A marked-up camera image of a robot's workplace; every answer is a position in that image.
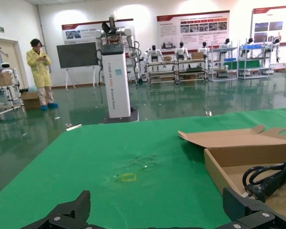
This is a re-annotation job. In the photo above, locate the white wall pipe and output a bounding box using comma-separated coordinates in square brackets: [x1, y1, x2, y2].
[36, 4, 46, 48]

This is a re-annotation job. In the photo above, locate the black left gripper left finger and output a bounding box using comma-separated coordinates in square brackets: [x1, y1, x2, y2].
[21, 190, 92, 229]

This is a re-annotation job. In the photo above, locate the white workbench rack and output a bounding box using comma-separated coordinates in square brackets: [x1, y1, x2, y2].
[176, 58, 209, 84]
[146, 60, 178, 85]
[236, 39, 275, 80]
[208, 40, 239, 83]

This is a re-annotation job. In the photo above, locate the person in yellow coat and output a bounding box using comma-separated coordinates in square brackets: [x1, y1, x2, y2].
[26, 38, 59, 111]

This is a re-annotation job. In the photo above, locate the white pipe frame rack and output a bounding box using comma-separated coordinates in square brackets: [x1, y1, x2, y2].
[0, 81, 27, 125]

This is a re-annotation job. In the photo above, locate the white flat strip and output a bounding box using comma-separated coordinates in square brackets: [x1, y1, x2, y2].
[66, 124, 83, 132]

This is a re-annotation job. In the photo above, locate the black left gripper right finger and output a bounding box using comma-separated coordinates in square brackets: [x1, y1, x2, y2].
[216, 187, 286, 229]

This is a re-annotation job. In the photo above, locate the white door frame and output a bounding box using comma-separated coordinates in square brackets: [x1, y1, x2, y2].
[0, 36, 29, 96]

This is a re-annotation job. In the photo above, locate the black display board on stand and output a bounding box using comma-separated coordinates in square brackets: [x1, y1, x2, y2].
[56, 42, 100, 92]

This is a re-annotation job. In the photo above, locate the green table cloth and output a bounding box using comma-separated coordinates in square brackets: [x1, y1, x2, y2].
[0, 107, 286, 229]

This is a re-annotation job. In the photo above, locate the green rack panel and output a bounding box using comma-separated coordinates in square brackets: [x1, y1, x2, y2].
[238, 59, 262, 71]

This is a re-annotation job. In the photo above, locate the black power cord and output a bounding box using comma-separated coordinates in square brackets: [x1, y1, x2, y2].
[242, 149, 286, 204]

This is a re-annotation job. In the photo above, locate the red-white wall poster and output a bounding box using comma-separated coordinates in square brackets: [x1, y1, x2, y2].
[156, 10, 230, 52]
[61, 18, 134, 46]
[251, 4, 286, 46]

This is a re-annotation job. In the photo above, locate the small white round-headed robot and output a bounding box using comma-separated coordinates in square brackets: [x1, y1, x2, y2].
[0, 62, 20, 96]

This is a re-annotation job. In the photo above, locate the open brown cardboard box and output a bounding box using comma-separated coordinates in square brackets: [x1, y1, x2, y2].
[177, 124, 286, 222]

